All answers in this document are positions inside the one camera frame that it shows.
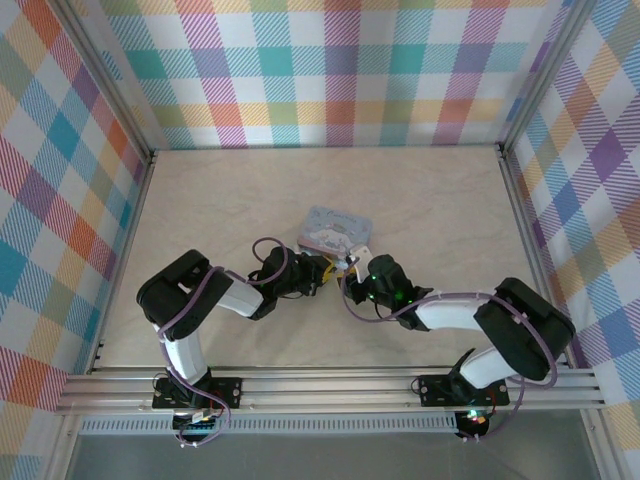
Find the white slotted cable duct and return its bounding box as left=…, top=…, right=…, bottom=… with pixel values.
left=79, top=413, right=461, bottom=437

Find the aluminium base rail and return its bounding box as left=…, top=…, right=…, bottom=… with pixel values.
left=54, top=367, right=606, bottom=415

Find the pastel cartoon tin box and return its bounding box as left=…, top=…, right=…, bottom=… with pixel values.
left=294, top=205, right=374, bottom=261

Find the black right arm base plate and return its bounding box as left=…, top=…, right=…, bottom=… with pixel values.
left=417, top=373, right=511, bottom=407

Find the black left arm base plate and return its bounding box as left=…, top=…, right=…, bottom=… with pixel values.
left=152, top=377, right=244, bottom=410

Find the aluminium side rail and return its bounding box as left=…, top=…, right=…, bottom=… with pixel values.
left=89, top=149, right=159, bottom=374
left=496, top=142, right=606, bottom=386

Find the aluminium frame post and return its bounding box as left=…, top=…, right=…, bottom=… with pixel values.
left=498, top=0, right=604, bottom=151
left=49, top=0, right=157, bottom=157

